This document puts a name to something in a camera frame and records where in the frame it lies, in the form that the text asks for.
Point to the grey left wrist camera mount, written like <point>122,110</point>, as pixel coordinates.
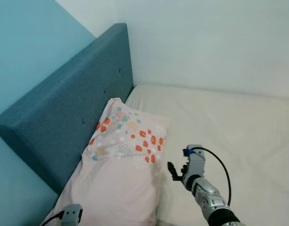
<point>72,215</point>

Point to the pale pink printed pillow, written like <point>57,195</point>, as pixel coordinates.
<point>116,188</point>

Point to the cream mattress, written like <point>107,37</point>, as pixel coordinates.
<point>238,141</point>

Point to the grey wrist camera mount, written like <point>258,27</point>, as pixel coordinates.
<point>195,162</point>
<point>72,215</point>

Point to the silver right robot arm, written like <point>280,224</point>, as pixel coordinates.
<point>210,197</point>

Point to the blue upholstered headboard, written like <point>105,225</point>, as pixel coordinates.
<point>64,108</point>

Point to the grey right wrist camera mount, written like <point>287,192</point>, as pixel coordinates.
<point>195,162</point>

